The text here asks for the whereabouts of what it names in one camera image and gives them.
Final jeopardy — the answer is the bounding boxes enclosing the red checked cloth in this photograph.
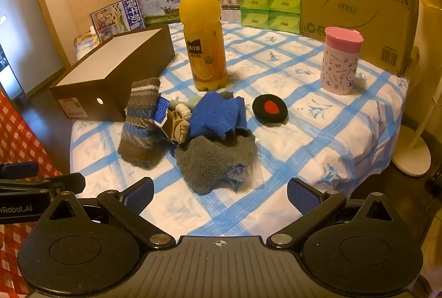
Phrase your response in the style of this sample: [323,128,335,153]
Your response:
[0,87,73,298]

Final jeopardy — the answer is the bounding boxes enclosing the brown shoe box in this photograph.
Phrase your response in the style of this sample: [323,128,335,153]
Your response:
[49,24,175,122]

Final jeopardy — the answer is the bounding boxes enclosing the green white milk carton box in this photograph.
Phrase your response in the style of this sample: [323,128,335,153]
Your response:
[139,0,183,25]

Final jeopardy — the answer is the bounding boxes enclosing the orange juice bottle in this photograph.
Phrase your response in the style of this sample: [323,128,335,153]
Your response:
[178,0,228,91]

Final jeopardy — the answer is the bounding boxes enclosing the small white box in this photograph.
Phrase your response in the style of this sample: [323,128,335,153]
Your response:
[218,0,241,22]

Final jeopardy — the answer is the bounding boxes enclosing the blue fuzzy sock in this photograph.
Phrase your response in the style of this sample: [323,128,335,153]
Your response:
[188,91,248,143]

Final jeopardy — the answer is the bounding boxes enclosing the grey fuzzy sock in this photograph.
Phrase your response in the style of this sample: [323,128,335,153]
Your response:
[175,132,256,195]

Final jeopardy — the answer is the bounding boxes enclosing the pink printed cup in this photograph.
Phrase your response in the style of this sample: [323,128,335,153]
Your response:
[320,26,364,96]

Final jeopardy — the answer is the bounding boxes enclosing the stack of green tissue packs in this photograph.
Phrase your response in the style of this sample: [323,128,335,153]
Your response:
[238,0,302,35]

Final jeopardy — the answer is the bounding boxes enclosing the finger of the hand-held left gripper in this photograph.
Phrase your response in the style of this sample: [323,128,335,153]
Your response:
[0,161,39,180]
[0,172,86,197]

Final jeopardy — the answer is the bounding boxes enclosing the black round pad red spot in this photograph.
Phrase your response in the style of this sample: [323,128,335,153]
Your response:
[252,94,287,126]

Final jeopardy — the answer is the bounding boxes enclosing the striped brown blue sock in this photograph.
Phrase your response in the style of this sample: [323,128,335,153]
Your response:
[117,77,166,169]

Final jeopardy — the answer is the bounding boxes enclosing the blue milk carton box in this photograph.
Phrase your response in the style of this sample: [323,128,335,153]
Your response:
[90,0,145,43]

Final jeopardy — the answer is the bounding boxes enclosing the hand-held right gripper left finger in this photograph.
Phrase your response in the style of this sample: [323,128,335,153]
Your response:
[40,178,176,250]

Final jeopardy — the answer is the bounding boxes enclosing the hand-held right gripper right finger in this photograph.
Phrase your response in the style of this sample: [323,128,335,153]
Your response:
[267,178,403,249]

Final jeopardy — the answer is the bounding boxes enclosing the large cardboard box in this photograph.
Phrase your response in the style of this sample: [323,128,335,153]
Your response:
[296,0,425,77]

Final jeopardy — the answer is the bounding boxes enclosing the beige sock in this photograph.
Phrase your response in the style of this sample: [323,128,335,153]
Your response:
[154,98,192,145]

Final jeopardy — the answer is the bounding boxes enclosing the white fan stand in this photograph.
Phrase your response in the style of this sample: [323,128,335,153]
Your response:
[392,53,442,177]

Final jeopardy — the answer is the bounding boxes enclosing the blue checked tablecloth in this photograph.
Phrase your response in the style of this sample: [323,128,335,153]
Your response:
[69,20,411,238]

